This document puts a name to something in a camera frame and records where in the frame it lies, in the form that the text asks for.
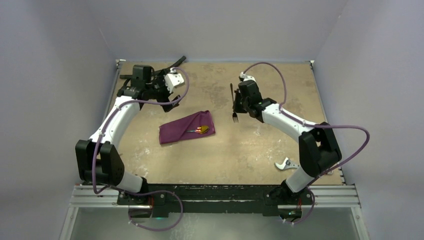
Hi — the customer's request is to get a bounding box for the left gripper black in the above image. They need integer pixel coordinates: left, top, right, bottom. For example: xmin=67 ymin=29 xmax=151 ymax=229
xmin=145 ymin=70 xmax=181 ymax=112

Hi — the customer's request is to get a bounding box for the purple cloth napkin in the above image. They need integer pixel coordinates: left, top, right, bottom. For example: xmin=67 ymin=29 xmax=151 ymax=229
xmin=158 ymin=110 xmax=216 ymax=145

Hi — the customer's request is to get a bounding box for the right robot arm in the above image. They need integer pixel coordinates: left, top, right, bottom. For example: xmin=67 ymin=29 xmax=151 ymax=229
xmin=234 ymin=80 xmax=342 ymax=204

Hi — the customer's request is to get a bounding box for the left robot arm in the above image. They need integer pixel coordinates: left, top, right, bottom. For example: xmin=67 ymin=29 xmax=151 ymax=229
xmin=75 ymin=64 xmax=190 ymax=205

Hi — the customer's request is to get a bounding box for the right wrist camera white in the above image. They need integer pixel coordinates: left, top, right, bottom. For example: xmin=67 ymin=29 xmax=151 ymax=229
xmin=239 ymin=72 xmax=256 ymax=82

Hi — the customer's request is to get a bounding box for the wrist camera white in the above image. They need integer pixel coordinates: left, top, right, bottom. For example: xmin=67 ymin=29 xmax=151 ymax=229
xmin=164 ymin=67 xmax=185 ymax=94
xmin=239 ymin=72 xmax=256 ymax=82

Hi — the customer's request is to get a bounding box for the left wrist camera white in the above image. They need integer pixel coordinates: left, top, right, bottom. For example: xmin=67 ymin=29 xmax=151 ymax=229
xmin=164 ymin=67 xmax=185 ymax=94

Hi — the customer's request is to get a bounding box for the black foam hose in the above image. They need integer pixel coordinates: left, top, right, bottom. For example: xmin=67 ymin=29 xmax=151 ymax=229
xmin=119 ymin=55 xmax=187 ymax=80

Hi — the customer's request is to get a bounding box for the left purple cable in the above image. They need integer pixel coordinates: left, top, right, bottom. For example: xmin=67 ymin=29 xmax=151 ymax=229
xmin=92 ymin=66 xmax=190 ymax=195

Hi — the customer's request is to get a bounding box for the adjustable wrench red handle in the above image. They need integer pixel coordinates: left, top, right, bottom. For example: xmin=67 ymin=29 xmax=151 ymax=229
xmin=274 ymin=157 xmax=301 ymax=171

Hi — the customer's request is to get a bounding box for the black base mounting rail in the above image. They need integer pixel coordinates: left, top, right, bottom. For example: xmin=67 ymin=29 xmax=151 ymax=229
xmin=117 ymin=183 xmax=313 ymax=218

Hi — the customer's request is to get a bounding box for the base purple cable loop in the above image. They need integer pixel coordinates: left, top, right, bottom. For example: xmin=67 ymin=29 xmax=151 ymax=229
xmin=127 ymin=190 xmax=184 ymax=232

